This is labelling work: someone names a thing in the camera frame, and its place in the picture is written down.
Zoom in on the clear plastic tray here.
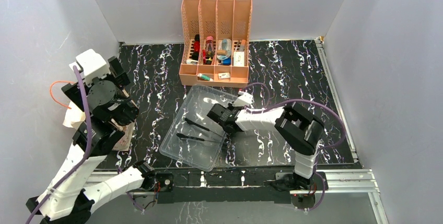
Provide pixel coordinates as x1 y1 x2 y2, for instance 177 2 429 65
159 85 237 172

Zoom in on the printed paper bag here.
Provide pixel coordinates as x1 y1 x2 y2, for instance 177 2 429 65
62 80 136 152

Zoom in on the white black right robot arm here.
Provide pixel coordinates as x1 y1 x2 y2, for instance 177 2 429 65
173 102 324 191

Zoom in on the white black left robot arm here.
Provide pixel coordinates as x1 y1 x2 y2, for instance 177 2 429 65
26 49 159 223

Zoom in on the small white card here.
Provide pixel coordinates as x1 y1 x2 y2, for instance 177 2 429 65
218 72 230 79

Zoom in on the green marker pen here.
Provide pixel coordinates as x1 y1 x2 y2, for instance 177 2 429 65
197 73 214 81

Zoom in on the white small box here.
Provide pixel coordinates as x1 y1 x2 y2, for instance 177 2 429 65
232 51 245 67

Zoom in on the pink capped clear bottle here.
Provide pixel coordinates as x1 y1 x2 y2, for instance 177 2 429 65
204 36 215 65

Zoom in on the red black bottle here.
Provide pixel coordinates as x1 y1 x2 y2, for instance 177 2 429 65
190 34 200 61

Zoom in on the pink desk file organizer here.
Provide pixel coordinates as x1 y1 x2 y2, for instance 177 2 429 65
179 0 253 88

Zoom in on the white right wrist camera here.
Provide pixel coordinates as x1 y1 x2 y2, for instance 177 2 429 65
232 91 254 107

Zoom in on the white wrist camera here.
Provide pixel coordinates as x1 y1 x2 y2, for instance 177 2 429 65
232 91 254 107
69 49 111 87

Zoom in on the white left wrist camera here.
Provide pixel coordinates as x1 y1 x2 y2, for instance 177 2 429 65
69 49 111 87

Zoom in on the aluminium right side rail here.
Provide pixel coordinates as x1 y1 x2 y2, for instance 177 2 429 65
314 36 359 163

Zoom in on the aluminium front frame rail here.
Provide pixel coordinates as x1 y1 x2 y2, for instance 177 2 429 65
83 169 381 195

